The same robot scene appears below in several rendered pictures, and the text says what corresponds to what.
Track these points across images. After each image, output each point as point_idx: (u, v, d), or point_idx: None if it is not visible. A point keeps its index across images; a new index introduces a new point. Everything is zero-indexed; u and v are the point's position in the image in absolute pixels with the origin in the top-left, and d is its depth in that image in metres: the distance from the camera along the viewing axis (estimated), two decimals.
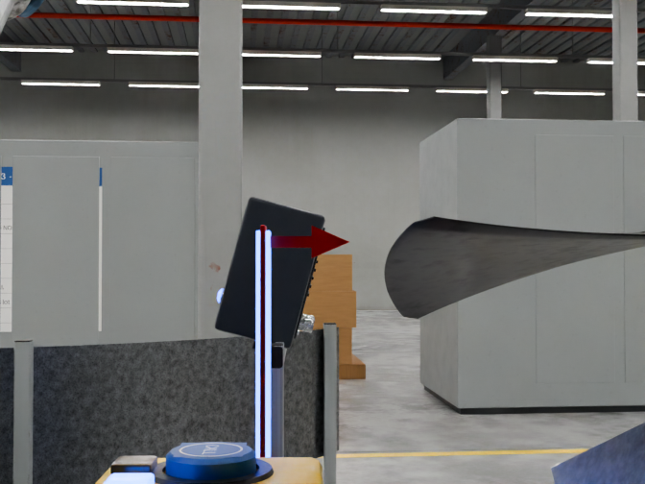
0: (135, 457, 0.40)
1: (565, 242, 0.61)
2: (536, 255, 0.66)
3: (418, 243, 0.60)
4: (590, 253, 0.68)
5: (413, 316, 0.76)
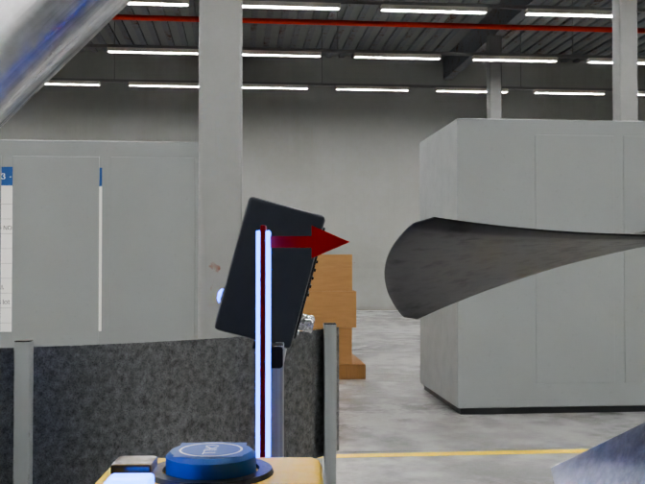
0: (135, 457, 0.40)
1: (565, 242, 0.61)
2: (536, 255, 0.66)
3: (418, 243, 0.60)
4: (590, 253, 0.68)
5: (413, 316, 0.76)
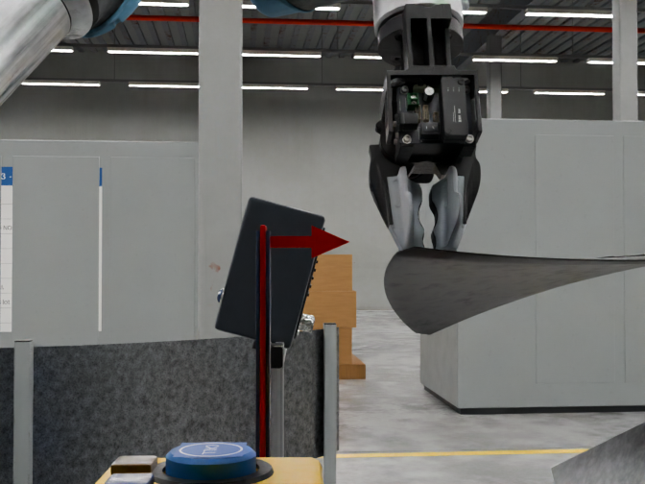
0: (135, 457, 0.40)
1: (551, 267, 0.63)
2: (531, 278, 0.69)
3: (407, 269, 0.63)
4: (588, 273, 0.70)
5: (425, 332, 0.80)
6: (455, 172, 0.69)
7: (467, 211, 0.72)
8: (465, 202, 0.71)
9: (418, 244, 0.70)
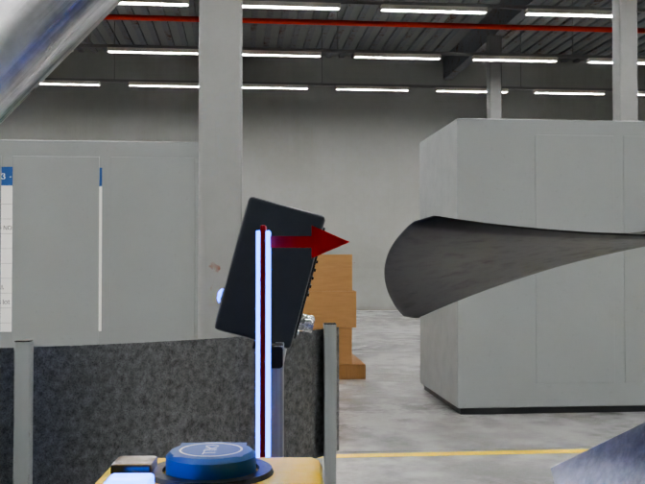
0: (135, 457, 0.40)
1: None
2: None
3: None
4: None
5: None
6: None
7: None
8: None
9: None
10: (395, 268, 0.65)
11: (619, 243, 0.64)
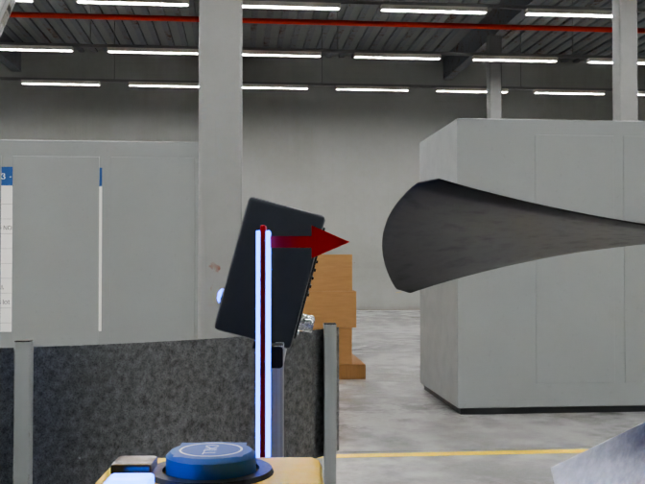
0: (135, 457, 0.40)
1: None
2: None
3: None
4: None
5: None
6: None
7: None
8: None
9: None
10: (394, 234, 0.66)
11: (619, 234, 0.64)
